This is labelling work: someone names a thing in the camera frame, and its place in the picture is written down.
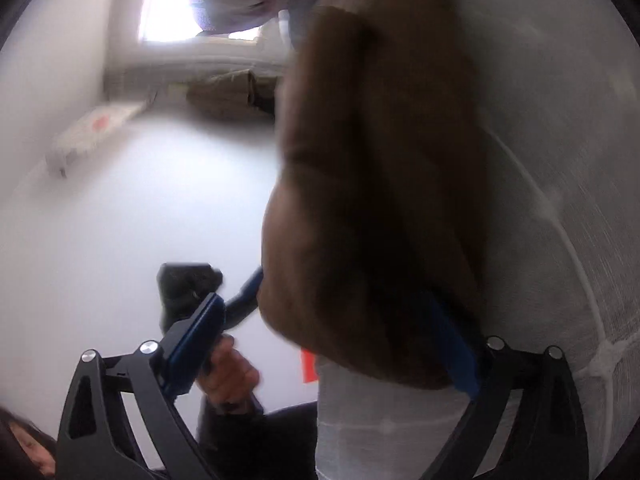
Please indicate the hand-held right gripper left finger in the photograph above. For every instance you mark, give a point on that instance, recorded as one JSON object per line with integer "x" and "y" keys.
{"x": 195, "y": 345}

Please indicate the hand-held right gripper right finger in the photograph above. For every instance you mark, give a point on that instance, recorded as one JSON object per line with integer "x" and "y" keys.
{"x": 462, "y": 365}

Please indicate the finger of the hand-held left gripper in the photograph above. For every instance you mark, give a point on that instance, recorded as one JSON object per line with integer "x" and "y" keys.
{"x": 246, "y": 295}

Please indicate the brown fur-collar jacket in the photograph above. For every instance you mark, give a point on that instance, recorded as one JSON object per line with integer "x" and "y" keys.
{"x": 375, "y": 185}

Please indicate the person's left forearm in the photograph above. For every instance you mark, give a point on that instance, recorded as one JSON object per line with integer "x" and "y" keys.
{"x": 260, "y": 445}

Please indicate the person's left hand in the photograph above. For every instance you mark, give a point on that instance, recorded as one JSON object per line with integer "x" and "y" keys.
{"x": 230, "y": 377}

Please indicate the red flat box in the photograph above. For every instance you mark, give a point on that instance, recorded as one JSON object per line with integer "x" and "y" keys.
{"x": 309, "y": 366}

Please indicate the hanging brown coat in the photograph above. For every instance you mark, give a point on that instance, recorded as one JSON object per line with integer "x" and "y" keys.
{"x": 230, "y": 97}

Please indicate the person's head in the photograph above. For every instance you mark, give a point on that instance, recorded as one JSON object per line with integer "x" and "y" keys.
{"x": 22, "y": 447}

